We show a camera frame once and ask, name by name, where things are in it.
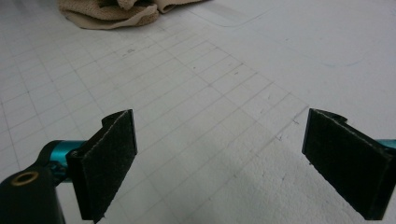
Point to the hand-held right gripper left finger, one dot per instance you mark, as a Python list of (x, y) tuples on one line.
[(102, 168)]

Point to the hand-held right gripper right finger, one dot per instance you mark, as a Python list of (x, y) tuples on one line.
[(345, 161)]

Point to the beige towel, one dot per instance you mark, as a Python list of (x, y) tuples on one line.
[(109, 14)]

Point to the white grid mat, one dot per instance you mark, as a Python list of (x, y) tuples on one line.
[(199, 93)]

